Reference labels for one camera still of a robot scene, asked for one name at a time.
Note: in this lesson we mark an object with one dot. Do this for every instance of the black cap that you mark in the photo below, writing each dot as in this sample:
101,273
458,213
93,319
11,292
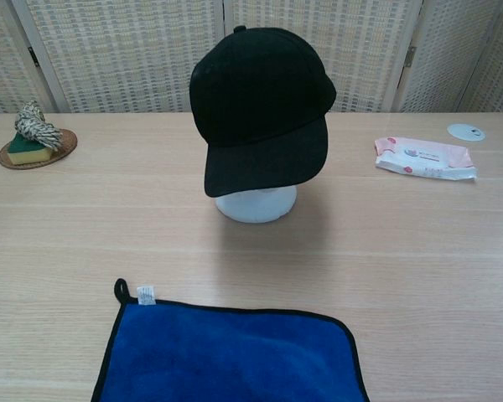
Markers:
260,104

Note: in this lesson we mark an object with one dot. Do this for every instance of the blue cloth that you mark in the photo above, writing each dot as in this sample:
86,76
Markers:
234,356

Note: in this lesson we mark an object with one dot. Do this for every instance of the white foam mannequin head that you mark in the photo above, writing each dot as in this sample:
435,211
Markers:
255,207

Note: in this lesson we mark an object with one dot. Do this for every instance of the pink wet wipes pack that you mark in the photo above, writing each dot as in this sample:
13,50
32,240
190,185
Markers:
423,159

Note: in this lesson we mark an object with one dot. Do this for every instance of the woven folding screen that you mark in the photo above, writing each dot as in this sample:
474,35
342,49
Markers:
130,54

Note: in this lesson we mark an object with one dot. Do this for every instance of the wooden coaster with ornament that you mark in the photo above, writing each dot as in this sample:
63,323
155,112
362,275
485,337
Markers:
63,148

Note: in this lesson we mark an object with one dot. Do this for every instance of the green yellow sponge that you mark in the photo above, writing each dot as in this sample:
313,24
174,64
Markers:
25,151

